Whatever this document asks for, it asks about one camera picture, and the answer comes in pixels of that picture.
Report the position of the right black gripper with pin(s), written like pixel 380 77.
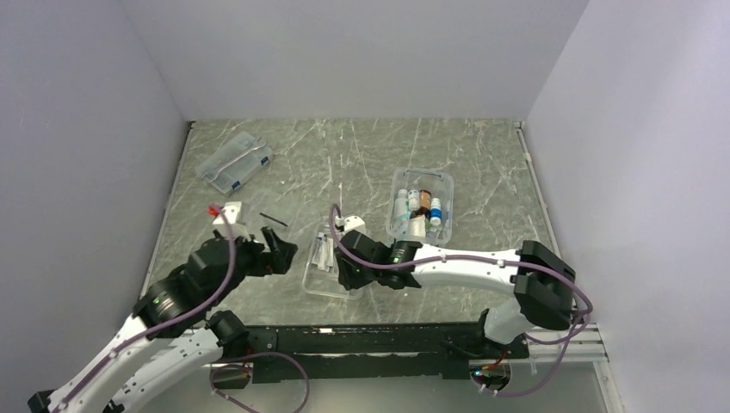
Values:
pixel 350 280

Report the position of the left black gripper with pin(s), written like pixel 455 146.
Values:
pixel 278 259

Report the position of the clear divided organizer tray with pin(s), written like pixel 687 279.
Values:
pixel 321 272

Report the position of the white medicine bottle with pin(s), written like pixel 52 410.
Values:
pixel 401 212

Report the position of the white gauze packet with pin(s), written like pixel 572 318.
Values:
pixel 416 227

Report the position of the small bandage roll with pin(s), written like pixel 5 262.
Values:
pixel 413 200

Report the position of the clear medicine kit box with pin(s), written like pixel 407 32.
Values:
pixel 441 185

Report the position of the amber medicine bottle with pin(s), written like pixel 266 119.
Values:
pixel 425 199

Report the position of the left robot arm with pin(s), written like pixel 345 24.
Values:
pixel 169 333

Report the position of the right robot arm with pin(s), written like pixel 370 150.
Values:
pixel 539 285

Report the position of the metal tweezers in tray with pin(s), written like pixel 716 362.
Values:
pixel 323 255

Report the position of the clear box with blue latches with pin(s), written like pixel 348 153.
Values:
pixel 235 163

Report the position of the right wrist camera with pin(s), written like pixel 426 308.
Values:
pixel 344 225

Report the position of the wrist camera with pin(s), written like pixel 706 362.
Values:
pixel 229 219
pixel 344 225

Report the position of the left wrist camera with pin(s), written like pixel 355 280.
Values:
pixel 229 219

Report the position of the black front rail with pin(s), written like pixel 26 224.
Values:
pixel 361 351

